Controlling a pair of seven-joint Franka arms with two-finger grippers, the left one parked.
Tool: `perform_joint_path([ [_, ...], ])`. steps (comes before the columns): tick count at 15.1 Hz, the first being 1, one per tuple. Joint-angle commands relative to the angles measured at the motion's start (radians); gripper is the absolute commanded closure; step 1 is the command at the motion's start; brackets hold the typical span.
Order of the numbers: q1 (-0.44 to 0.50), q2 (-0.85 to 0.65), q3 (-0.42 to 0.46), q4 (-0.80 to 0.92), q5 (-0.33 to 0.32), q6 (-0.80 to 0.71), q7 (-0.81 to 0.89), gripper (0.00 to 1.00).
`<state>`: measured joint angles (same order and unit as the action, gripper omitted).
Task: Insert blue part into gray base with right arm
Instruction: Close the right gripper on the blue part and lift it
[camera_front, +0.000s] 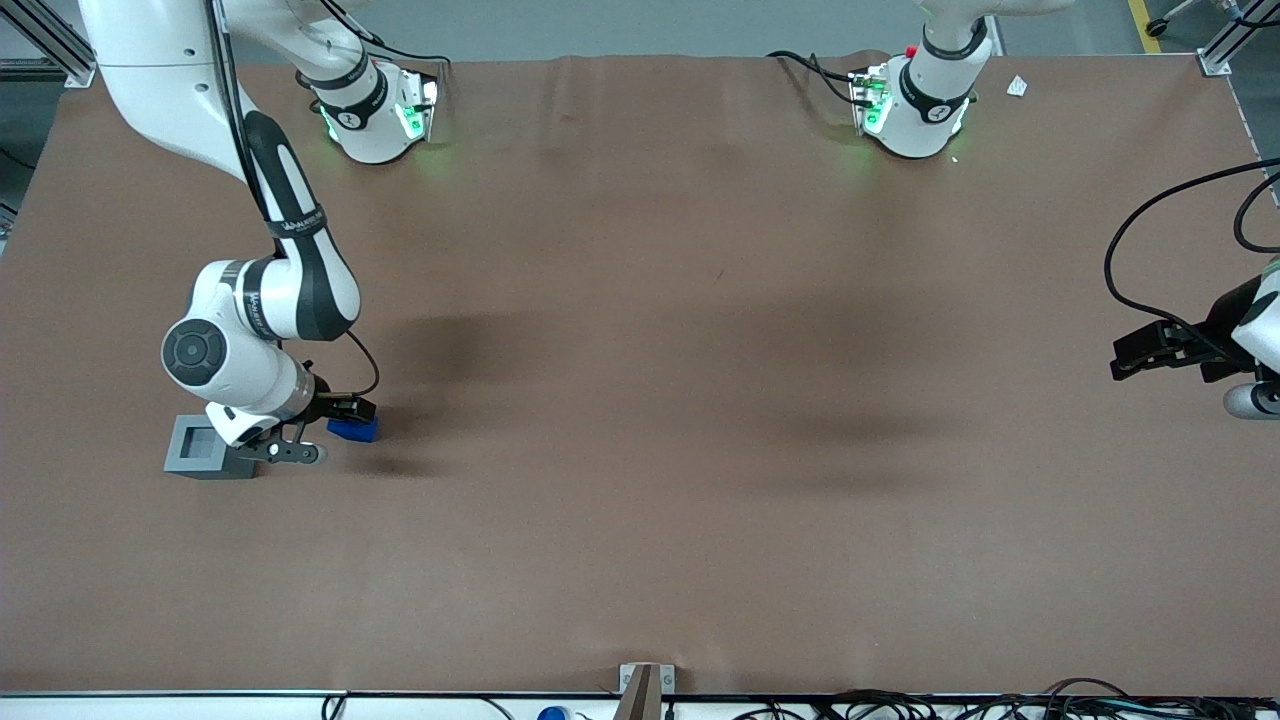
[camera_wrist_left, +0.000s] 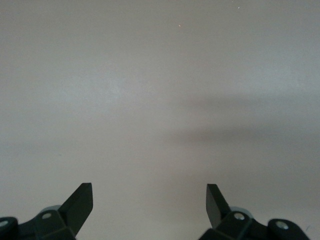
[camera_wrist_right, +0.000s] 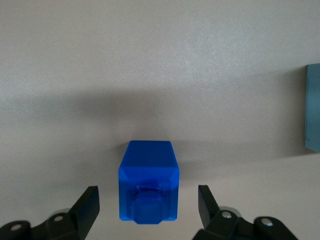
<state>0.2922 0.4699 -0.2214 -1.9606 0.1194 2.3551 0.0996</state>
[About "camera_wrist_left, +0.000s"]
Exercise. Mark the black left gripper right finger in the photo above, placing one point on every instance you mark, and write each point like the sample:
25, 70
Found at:
237, 227

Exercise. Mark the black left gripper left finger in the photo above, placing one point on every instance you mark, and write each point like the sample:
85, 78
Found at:
50, 225

